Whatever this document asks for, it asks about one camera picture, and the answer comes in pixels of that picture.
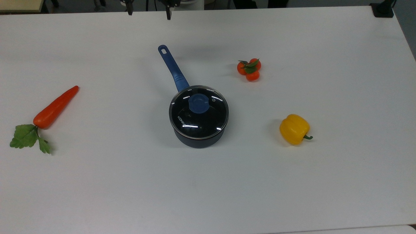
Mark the glass lid with blue knob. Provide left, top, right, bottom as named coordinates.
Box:
left=169, top=85, right=229, bottom=140

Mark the red toy tomato cluster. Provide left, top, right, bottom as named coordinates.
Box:
left=237, top=58, right=262, bottom=82

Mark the light wooden table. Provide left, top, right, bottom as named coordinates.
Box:
left=0, top=0, right=45, bottom=13

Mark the orange toy carrot with leaves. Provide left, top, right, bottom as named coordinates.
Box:
left=10, top=85, right=79, bottom=154

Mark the yellow toy bell pepper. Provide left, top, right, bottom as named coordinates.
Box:
left=279, top=114, right=313, bottom=146

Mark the black table clamp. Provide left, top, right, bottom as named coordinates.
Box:
left=370, top=0, right=396, bottom=18

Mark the blue saucepan with handle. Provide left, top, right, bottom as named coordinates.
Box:
left=158, top=45, right=229, bottom=149

